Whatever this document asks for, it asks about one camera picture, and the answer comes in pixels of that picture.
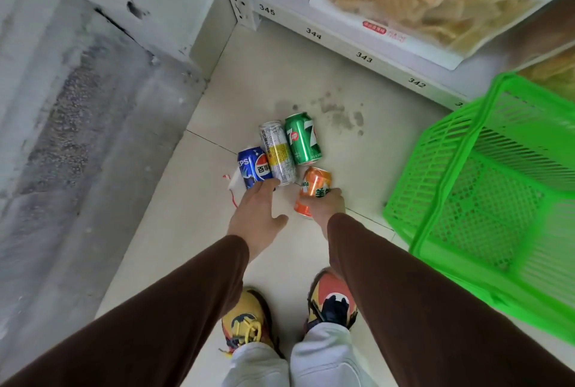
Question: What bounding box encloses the person's left hand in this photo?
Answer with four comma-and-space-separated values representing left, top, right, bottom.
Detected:
226, 177, 290, 262

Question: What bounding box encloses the person's right hand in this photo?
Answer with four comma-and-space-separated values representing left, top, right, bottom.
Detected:
298, 188, 346, 239

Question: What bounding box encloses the orange can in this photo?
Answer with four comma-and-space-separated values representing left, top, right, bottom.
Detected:
294, 166, 332, 219

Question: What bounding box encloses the Pepsi can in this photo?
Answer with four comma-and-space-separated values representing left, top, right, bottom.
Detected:
237, 146, 274, 190

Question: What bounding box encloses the silver yellow can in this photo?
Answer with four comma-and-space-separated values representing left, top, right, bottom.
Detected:
259, 120, 297, 187

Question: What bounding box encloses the green 7up can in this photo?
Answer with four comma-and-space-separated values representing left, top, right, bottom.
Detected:
284, 112, 323, 167

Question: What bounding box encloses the green plastic basket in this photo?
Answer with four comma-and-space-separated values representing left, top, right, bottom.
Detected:
382, 72, 575, 347

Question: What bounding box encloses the person's right forearm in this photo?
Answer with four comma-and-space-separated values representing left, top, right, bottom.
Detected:
326, 213, 575, 387

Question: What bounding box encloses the person's left forearm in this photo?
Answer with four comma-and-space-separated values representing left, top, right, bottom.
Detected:
0, 234, 250, 387

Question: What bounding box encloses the person's left leg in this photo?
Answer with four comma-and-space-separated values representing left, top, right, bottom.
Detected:
222, 341, 290, 387

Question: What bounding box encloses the person's leg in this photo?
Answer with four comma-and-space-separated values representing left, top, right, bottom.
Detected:
289, 323, 378, 387
222, 341, 290, 387

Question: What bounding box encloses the person's right leg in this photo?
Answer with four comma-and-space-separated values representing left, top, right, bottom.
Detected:
289, 323, 378, 387

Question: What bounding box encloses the small red scrap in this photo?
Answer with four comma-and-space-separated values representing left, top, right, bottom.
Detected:
223, 174, 239, 208

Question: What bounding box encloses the red right shoe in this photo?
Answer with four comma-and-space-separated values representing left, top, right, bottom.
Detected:
306, 267, 359, 332

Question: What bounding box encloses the yellow left shoe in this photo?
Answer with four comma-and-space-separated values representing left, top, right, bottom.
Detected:
220, 288, 282, 358

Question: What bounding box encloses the large fish crisp bag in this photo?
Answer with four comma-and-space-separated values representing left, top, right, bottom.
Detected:
516, 45, 575, 102
310, 0, 575, 71

